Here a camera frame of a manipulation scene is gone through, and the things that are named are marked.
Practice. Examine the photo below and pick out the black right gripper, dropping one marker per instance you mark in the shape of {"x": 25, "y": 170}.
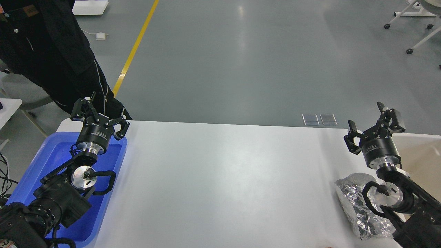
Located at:
{"x": 378, "y": 148}

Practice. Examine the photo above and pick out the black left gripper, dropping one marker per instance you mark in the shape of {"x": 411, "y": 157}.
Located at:
{"x": 97, "y": 130}

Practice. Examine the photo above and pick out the silver foil bag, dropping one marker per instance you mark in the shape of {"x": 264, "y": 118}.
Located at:
{"x": 364, "y": 223}

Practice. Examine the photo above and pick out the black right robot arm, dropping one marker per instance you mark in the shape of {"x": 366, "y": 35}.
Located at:
{"x": 413, "y": 212}

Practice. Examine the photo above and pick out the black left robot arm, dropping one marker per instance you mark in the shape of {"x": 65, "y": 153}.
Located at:
{"x": 63, "y": 197}

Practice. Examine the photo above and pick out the right metal floor plate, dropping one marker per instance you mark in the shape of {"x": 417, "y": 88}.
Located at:
{"x": 328, "y": 119}

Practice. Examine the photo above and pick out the metal floor plate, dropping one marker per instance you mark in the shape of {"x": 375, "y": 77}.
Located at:
{"x": 310, "y": 119}
{"x": 328, "y": 119}

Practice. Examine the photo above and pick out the blue plastic bin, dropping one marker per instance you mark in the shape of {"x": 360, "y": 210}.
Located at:
{"x": 55, "y": 151}

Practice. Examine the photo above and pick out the beige plastic bin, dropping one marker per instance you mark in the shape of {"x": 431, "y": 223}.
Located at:
{"x": 421, "y": 158}

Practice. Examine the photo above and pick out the left metal floor plate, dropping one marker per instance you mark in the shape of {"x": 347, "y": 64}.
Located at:
{"x": 310, "y": 119}

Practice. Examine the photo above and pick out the white power adapter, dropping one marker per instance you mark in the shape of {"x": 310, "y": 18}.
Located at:
{"x": 100, "y": 36}

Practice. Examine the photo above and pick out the white side table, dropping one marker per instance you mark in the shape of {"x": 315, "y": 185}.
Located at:
{"x": 9, "y": 107}

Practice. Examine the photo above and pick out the person in black clothes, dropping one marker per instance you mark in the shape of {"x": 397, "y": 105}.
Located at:
{"x": 42, "y": 40}

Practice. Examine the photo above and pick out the white floor box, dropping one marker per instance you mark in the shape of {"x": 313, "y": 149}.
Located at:
{"x": 89, "y": 7}

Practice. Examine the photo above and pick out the white wheeled stand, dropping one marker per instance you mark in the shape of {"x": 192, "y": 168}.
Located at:
{"x": 414, "y": 25}

